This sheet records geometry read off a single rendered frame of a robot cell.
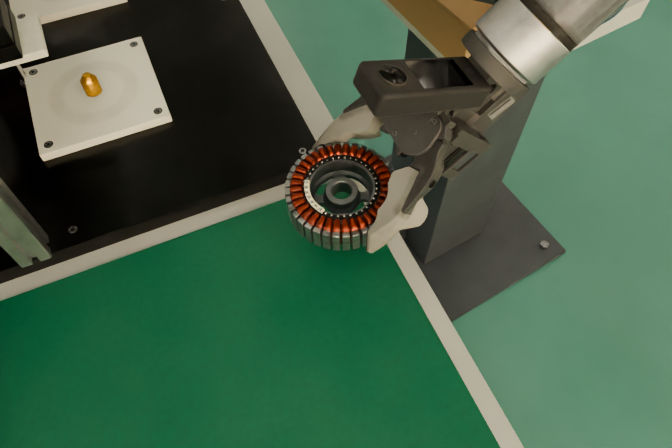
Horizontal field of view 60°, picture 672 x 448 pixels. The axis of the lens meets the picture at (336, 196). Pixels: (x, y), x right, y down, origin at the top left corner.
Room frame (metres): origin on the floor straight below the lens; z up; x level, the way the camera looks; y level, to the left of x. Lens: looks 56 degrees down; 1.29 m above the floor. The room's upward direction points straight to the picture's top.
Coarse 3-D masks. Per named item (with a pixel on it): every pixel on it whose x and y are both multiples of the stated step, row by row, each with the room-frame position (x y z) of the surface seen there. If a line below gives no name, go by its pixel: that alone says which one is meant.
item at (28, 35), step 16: (0, 0) 0.49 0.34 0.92; (0, 16) 0.46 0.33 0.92; (32, 16) 0.51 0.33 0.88; (0, 32) 0.45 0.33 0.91; (16, 32) 0.48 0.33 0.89; (32, 32) 0.49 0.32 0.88; (0, 48) 0.44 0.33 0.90; (16, 48) 0.45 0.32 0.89; (32, 48) 0.46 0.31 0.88; (0, 64) 0.44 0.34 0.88; (16, 64) 0.45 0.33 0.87
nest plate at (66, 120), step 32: (64, 64) 0.54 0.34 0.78; (96, 64) 0.54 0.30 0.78; (128, 64) 0.54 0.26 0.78; (32, 96) 0.49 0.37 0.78; (64, 96) 0.49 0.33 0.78; (96, 96) 0.49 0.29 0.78; (128, 96) 0.49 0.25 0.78; (160, 96) 0.49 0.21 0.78; (64, 128) 0.44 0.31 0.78; (96, 128) 0.44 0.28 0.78; (128, 128) 0.44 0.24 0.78
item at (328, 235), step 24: (336, 144) 0.37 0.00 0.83; (312, 168) 0.35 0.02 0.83; (336, 168) 0.36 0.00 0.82; (360, 168) 0.35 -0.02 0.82; (384, 168) 0.34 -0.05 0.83; (288, 192) 0.32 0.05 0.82; (312, 192) 0.33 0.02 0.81; (336, 192) 0.33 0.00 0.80; (360, 192) 0.33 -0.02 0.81; (384, 192) 0.31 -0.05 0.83; (312, 216) 0.29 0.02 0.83; (336, 216) 0.29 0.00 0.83; (360, 216) 0.29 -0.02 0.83; (312, 240) 0.28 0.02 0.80; (336, 240) 0.27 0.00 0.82; (360, 240) 0.28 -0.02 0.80
